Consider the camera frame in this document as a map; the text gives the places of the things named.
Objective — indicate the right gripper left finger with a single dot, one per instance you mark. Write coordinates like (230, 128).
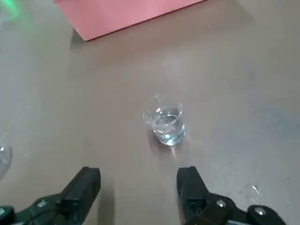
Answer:
(77, 201)

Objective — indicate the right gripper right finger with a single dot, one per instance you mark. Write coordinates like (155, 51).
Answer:
(199, 204)

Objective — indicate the large glass beaker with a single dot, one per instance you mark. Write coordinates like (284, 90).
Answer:
(4, 159)

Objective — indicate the pink plastic container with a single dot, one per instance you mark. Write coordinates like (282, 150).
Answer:
(117, 16)

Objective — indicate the small glass beaker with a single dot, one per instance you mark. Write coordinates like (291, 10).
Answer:
(168, 131)

